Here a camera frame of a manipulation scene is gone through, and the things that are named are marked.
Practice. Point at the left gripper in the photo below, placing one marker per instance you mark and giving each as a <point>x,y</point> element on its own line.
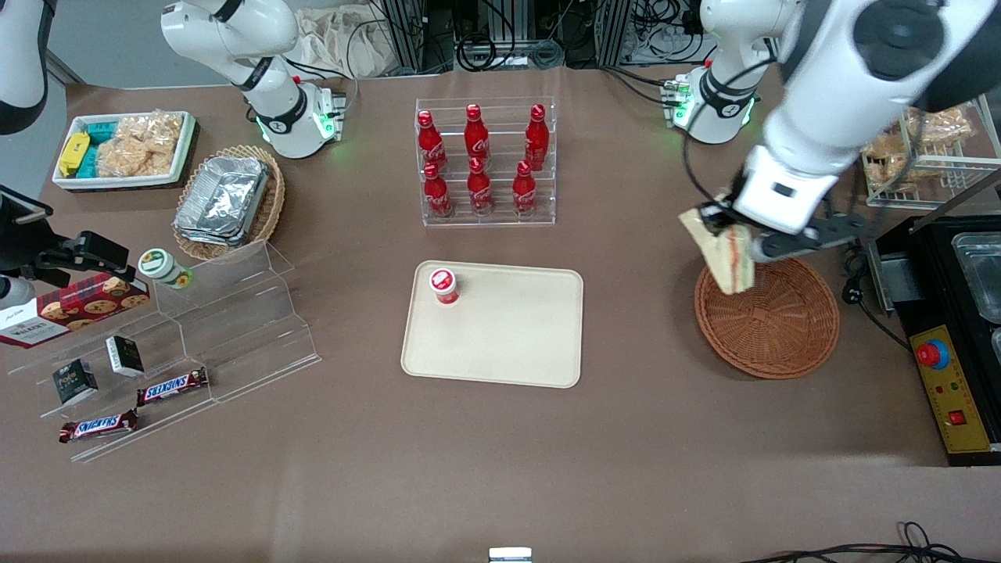
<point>718,213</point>

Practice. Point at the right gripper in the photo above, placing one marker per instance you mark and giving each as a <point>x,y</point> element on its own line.
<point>41,259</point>

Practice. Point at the triangular sandwich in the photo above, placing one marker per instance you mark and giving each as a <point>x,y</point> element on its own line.
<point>723,262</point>

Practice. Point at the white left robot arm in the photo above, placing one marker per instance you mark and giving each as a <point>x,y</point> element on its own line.
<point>844,86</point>

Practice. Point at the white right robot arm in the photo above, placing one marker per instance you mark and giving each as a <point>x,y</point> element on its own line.
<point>278,109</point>

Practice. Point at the round brown wicker basket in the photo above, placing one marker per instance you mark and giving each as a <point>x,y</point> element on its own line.
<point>774,328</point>

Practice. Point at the oval light wicker basket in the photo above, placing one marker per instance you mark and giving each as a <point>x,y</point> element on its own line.
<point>274,199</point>

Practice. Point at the beige plastic tray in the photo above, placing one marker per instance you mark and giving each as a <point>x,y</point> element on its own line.
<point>500,336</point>

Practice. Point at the red tartan cookie box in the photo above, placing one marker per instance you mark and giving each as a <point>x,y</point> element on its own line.
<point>70,309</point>

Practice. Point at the green lid white jar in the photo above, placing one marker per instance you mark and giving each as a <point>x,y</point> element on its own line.
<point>162,266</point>

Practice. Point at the white rectangular bin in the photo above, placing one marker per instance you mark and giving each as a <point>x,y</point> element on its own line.
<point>117,182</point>

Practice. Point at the small black box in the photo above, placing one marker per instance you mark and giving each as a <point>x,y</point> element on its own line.
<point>125,356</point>
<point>75,381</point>

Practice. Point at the yellow snack packet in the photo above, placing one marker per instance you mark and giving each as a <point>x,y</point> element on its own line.
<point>73,154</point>

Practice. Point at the clear bag of crackers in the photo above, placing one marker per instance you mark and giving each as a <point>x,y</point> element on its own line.
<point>141,148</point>

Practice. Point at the teal snack packet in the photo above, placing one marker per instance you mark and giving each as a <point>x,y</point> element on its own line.
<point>100,131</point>

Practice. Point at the brown Snickers bar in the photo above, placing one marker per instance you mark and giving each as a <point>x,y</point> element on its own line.
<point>98,426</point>
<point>172,386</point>

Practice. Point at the stacked foil containers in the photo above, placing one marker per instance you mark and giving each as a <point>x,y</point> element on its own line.
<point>223,199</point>

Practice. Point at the clear bagged pastry snack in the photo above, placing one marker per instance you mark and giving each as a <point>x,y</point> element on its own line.
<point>884,147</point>
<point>890,178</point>
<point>942,127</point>

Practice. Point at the clear acrylic step stand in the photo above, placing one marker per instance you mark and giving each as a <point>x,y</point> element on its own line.
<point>242,328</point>

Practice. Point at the black sealing machine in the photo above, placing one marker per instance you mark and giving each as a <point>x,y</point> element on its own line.
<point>923,305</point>

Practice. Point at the red cola bottle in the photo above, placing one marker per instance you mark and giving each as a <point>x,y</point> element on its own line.
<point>536,141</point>
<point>524,194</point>
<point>436,195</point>
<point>432,145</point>
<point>476,137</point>
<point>479,191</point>

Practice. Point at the clear acrylic bottle rack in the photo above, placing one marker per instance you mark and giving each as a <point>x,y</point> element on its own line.
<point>496,221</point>

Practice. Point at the red emergency stop button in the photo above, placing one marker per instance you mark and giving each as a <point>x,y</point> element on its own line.
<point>932,354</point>

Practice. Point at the red lid white cup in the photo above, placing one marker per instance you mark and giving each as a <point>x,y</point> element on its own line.
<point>443,285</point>

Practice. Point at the beige crumpled cloth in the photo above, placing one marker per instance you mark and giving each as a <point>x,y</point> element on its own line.
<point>336,43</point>

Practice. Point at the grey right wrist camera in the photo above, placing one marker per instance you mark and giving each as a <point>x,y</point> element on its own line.
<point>12,293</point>

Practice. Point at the aluminium frame post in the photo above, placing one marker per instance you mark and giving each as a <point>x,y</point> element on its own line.
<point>614,31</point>
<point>410,35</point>

